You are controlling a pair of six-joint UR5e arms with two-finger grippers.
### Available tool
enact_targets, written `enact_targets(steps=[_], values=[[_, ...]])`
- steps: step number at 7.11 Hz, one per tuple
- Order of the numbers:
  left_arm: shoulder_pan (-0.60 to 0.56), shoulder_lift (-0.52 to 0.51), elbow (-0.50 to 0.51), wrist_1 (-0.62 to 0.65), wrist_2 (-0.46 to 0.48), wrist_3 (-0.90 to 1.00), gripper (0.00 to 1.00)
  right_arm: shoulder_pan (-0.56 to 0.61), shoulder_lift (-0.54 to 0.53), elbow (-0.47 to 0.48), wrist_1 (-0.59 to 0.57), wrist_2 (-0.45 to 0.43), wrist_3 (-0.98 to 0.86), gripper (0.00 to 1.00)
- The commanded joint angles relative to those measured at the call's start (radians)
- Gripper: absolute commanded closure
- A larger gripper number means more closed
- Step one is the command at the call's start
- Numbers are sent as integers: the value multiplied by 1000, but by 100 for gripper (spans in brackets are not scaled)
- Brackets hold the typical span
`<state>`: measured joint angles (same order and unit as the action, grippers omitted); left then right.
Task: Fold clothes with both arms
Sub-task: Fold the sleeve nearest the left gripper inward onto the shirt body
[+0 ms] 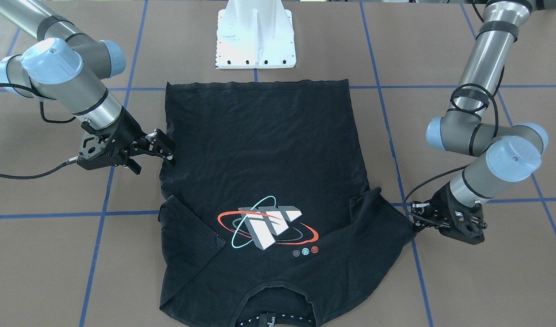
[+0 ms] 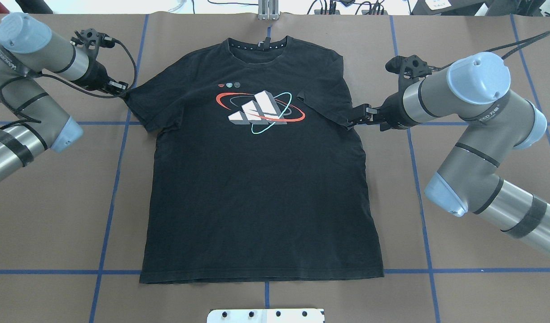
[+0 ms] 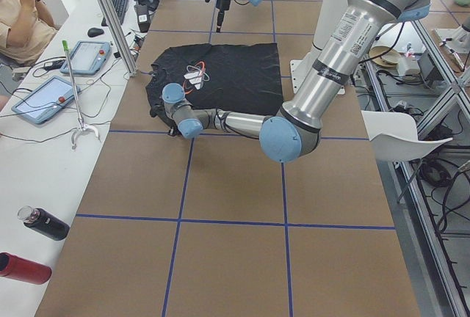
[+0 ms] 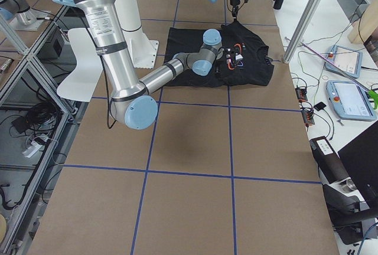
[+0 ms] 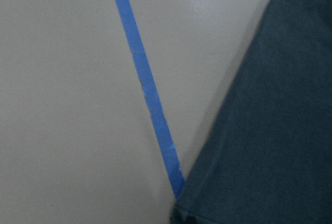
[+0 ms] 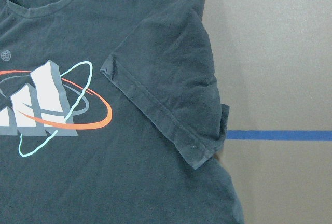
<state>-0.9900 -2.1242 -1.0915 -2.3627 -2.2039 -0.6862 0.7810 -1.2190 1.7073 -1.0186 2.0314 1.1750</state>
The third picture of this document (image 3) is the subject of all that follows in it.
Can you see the white plastic chair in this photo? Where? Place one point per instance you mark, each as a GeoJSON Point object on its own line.
{"type": "Point", "coordinates": [394, 137]}

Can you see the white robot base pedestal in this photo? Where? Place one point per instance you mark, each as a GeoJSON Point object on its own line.
{"type": "Point", "coordinates": [330, 14]}

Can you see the brown paper table cover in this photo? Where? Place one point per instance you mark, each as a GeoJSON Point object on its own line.
{"type": "Point", "coordinates": [289, 23]}

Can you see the blue tape grid lines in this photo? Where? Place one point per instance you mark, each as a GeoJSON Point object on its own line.
{"type": "Point", "coordinates": [212, 227]}

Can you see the green handled grabber tool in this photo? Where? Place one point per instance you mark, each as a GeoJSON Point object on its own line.
{"type": "Point", "coordinates": [83, 126]}

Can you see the near blue teach pendant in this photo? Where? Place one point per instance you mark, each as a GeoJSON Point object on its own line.
{"type": "Point", "coordinates": [44, 102]}

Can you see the black printed t-shirt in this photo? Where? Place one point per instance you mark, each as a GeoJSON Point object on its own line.
{"type": "Point", "coordinates": [242, 78]}

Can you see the person in beige shirt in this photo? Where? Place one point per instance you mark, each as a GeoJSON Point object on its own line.
{"type": "Point", "coordinates": [27, 28]}

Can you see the black computer mouse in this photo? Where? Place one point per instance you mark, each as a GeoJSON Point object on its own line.
{"type": "Point", "coordinates": [94, 32]}

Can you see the far blue teach pendant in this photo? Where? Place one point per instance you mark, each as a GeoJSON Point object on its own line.
{"type": "Point", "coordinates": [87, 57]}

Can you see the black keyboard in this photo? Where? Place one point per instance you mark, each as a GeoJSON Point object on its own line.
{"type": "Point", "coordinates": [121, 7]}

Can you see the black water bottle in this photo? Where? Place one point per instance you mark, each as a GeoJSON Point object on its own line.
{"type": "Point", "coordinates": [43, 222]}

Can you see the aluminium frame post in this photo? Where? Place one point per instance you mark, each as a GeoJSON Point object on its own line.
{"type": "Point", "coordinates": [114, 25]}

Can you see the aluminium frame rail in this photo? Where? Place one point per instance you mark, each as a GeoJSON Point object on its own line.
{"type": "Point", "coordinates": [432, 222]}

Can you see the red water bottle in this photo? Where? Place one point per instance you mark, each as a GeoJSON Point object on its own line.
{"type": "Point", "coordinates": [21, 269]}

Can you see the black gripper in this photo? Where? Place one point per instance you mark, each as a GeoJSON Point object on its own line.
{"type": "Point", "coordinates": [164, 119]}
{"type": "Point", "coordinates": [221, 4]}

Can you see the blue teach pendant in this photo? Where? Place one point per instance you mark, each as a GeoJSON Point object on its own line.
{"type": "Point", "coordinates": [44, 102]}
{"type": "Point", "coordinates": [87, 57]}

